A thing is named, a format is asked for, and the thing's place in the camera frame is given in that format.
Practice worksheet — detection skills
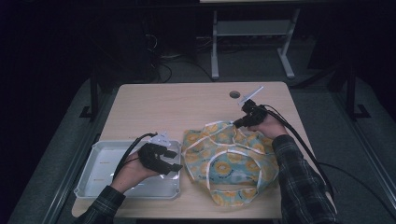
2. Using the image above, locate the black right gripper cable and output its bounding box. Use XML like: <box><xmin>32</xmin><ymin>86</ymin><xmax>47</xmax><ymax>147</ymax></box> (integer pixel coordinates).
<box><xmin>258</xmin><ymin>104</ymin><xmax>396</xmax><ymax>218</ymax></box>

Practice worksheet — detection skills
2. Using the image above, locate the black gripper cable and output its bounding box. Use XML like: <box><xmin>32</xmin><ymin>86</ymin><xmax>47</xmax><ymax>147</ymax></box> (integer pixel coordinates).
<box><xmin>112</xmin><ymin>132</ymin><xmax>158</xmax><ymax>181</ymax></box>
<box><xmin>258</xmin><ymin>104</ymin><xmax>396</xmax><ymax>218</ymax></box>

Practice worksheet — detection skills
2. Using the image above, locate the grey metal rail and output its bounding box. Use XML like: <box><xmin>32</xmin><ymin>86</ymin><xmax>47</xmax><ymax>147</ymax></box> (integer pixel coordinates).
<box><xmin>330</xmin><ymin>90</ymin><xmax>396</xmax><ymax>203</ymax></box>
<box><xmin>40</xmin><ymin>90</ymin><xmax>111</xmax><ymax>224</ymax></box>

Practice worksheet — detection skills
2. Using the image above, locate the person's right hand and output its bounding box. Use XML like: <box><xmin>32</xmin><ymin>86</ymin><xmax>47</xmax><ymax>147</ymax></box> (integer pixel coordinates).
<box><xmin>247</xmin><ymin>112</ymin><xmax>289</xmax><ymax>140</ymax></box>

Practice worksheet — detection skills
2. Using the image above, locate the orange slice print cloth bag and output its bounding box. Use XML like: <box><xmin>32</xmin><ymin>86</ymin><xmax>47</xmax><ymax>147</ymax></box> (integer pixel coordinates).
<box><xmin>181</xmin><ymin>120</ymin><xmax>280</xmax><ymax>208</ymax></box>

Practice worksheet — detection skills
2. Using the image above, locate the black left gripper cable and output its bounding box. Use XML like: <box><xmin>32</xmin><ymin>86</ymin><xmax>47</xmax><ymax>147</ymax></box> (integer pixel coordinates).
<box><xmin>112</xmin><ymin>132</ymin><xmax>158</xmax><ymax>181</ymax></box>

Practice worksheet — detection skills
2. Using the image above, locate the person's left hand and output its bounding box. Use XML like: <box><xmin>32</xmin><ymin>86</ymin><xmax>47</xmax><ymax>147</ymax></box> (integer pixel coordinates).
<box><xmin>110</xmin><ymin>150</ymin><xmax>160</xmax><ymax>194</ymax></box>

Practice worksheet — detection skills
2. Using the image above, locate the white metal desk frame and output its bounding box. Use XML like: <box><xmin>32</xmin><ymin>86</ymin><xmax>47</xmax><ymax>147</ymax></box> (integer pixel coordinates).
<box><xmin>199</xmin><ymin>0</ymin><xmax>303</xmax><ymax>80</ymax></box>

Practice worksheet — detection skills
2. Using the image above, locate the white plastic tray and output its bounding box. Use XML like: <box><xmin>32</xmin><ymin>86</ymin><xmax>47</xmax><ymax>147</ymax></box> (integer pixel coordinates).
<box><xmin>73</xmin><ymin>139</ymin><xmax>183</xmax><ymax>201</ymax></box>

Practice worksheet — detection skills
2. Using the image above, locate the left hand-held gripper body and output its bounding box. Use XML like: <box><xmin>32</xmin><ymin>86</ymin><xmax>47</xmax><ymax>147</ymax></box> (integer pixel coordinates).
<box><xmin>137</xmin><ymin>131</ymin><xmax>176</xmax><ymax>175</ymax></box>

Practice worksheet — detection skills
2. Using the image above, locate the floor cable bundle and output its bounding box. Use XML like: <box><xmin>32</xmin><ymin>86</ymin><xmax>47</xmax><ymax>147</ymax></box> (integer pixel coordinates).
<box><xmin>144</xmin><ymin>32</ymin><xmax>216</xmax><ymax>83</ymax></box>

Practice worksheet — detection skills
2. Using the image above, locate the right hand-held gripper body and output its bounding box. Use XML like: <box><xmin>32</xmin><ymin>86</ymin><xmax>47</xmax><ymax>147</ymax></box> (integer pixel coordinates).
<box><xmin>237</xmin><ymin>86</ymin><xmax>269</xmax><ymax>129</ymax></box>

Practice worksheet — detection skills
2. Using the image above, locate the black metal stand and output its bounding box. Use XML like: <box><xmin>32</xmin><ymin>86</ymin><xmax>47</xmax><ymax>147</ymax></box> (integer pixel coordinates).
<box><xmin>78</xmin><ymin>69</ymin><xmax>101</xmax><ymax>122</ymax></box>
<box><xmin>344</xmin><ymin>63</ymin><xmax>372</xmax><ymax>120</ymax></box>

